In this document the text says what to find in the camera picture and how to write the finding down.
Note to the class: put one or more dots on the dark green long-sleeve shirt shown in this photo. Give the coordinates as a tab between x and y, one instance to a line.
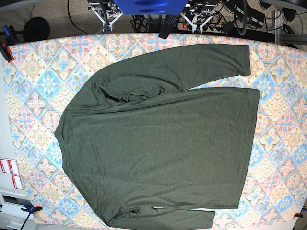
148	149

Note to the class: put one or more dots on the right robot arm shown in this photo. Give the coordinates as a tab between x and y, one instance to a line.
107	12

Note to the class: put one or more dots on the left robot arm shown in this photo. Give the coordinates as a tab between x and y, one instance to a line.
197	15

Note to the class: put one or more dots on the white power strip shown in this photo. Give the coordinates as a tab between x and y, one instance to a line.
198	28

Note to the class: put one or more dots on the black remote control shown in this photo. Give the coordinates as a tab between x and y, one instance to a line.
168	26

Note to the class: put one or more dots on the colourful patterned tablecloth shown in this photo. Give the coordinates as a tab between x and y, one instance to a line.
44	76

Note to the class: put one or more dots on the black round stool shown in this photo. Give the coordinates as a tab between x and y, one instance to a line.
36	29

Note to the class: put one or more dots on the red white label stickers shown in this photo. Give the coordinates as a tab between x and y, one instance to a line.
9	167

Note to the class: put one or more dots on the blue clamp lower left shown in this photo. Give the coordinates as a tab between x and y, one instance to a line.
31	209

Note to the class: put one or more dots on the blue clamp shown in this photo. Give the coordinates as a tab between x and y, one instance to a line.
4	46
31	209

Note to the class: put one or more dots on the blue clamp upper left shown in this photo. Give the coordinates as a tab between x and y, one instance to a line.
4	46

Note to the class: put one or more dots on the orange clamp lower right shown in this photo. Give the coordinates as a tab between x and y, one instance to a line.
299	215

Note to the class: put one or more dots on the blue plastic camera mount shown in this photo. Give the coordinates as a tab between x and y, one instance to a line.
144	7

